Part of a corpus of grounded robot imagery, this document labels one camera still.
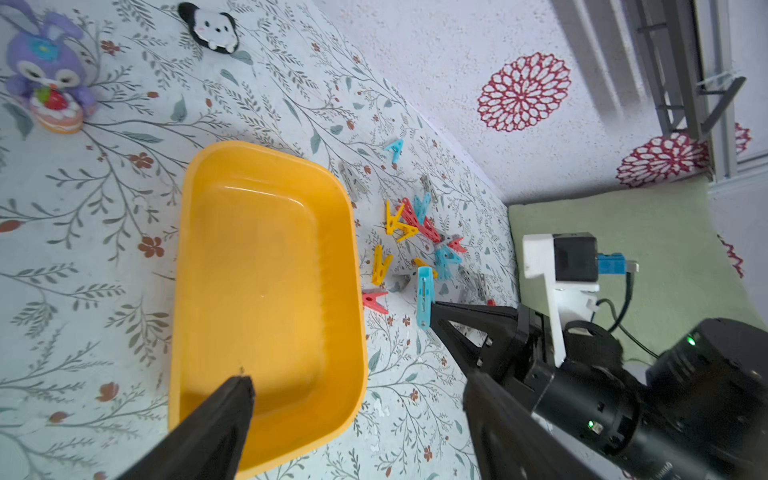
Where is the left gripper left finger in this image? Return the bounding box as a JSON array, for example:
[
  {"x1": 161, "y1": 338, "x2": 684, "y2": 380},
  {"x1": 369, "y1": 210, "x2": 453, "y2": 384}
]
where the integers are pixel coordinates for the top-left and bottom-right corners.
[{"x1": 121, "y1": 376, "x2": 255, "y2": 480}]

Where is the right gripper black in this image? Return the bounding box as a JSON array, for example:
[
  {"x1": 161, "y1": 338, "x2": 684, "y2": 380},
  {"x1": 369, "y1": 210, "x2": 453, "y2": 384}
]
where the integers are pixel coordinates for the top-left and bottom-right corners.
[{"x1": 430, "y1": 302, "x2": 639, "y2": 456}]

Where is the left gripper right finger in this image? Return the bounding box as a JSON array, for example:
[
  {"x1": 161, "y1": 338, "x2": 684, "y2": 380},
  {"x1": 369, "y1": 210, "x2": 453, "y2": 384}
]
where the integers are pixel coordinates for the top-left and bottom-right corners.
[{"x1": 463, "y1": 373, "x2": 598, "y2": 480}]

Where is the teal clothespin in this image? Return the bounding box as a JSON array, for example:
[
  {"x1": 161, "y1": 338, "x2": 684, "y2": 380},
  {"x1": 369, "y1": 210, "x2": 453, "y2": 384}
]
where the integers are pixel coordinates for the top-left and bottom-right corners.
[
  {"x1": 385, "y1": 139, "x2": 404, "y2": 165},
  {"x1": 416, "y1": 266, "x2": 434, "y2": 330},
  {"x1": 435, "y1": 246, "x2": 462, "y2": 281}
]

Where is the yellow plastic storage box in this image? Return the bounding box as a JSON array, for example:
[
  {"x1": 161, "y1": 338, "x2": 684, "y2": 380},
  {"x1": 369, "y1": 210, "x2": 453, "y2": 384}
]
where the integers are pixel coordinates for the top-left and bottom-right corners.
[{"x1": 168, "y1": 141, "x2": 368, "y2": 479}]

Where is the red clothespin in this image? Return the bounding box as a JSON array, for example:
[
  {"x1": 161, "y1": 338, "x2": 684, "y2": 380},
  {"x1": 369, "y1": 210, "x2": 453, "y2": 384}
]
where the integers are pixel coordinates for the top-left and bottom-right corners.
[
  {"x1": 401, "y1": 198, "x2": 443, "y2": 244},
  {"x1": 361, "y1": 289, "x2": 389, "y2": 315}
]

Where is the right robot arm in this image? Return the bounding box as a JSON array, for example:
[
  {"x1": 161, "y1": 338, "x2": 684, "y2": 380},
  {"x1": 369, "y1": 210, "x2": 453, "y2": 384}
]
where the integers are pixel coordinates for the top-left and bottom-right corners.
[{"x1": 430, "y1": 302, "x2": 767, "y2": 479}]

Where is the yellow clothespin pair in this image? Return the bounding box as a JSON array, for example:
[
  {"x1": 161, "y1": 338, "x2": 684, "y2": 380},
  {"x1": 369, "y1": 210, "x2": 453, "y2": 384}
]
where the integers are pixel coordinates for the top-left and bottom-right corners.
[{"x1": 385, "y1": 200, "x2": 419, "y2": 243}]

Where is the green pillow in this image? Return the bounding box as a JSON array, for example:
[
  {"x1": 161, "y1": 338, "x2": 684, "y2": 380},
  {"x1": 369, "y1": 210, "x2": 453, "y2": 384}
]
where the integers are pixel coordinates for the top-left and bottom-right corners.
[{"x1": 508, "y1": 173, "x2": 766, "y2": 367}]

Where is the black white plush toy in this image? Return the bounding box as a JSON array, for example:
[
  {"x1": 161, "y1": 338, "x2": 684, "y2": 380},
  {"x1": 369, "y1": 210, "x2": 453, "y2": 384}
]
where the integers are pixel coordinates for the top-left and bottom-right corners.
[{"x1": 177, "y1": 2, "x2": 239, "y2": 55}]

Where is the purple bunny toy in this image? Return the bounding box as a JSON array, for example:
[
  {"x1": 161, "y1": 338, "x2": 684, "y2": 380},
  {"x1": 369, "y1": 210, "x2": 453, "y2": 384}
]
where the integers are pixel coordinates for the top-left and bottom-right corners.
[{"x1": 1, "y1": 1, "x2": 97, "y2": 134}]

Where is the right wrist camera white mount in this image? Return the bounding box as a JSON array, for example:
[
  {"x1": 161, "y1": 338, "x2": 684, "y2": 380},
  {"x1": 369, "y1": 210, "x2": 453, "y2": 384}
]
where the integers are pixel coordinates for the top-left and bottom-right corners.
[{"x1": 521, "y1": 232, "x2": 640, "y2": 367}]

